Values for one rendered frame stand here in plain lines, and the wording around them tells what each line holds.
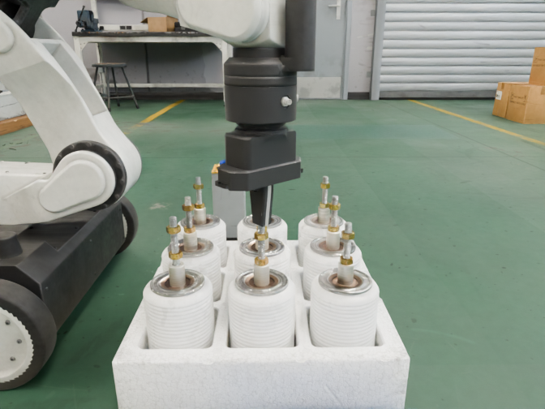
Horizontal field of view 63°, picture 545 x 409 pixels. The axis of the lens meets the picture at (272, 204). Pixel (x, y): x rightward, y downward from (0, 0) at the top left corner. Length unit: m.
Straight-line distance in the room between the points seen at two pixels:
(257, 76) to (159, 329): 0.36
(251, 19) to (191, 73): 5.28
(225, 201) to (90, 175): 0.28
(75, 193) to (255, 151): 0.49
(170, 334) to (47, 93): 0.54
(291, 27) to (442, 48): 5.53
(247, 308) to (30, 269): 0.44
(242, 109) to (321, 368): 0.35
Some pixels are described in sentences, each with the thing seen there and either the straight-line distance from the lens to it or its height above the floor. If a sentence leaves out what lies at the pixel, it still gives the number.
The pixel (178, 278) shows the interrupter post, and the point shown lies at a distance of 0.63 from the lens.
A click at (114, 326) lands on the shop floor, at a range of 1.04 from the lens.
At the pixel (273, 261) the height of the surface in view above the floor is 0.25.
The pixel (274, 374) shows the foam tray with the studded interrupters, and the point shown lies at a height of 0.16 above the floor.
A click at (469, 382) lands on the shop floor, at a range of 0.92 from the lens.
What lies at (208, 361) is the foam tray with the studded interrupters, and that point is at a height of 0.18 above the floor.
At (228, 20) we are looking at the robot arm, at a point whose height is 0.59.
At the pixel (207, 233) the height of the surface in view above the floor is 0.25.
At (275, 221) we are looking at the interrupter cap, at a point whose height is 0.25.
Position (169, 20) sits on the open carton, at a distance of 5.38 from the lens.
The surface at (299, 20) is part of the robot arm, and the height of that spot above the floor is 0.59.
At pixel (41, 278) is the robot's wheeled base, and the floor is 0.18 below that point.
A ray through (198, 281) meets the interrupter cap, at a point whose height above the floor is 0.25.
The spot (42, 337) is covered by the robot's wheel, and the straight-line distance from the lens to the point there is 0.86.
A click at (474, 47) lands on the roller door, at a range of 6.15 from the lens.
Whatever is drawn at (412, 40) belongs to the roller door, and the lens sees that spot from 5.90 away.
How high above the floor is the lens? 0.56
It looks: 19 degrees down
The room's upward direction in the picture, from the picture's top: straight up
